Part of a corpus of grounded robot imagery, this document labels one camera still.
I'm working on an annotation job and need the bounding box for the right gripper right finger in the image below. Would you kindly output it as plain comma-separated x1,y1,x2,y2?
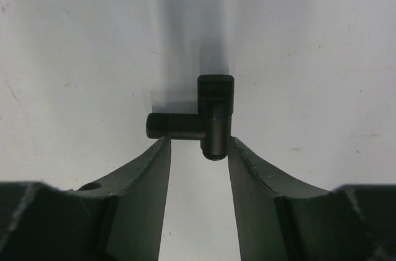
228,137,395,260

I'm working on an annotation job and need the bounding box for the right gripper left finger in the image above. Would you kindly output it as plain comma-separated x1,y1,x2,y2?
1,137,171,260

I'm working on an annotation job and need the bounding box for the black T-shaped pipe fitting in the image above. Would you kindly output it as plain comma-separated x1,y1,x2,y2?
146,74,235,161

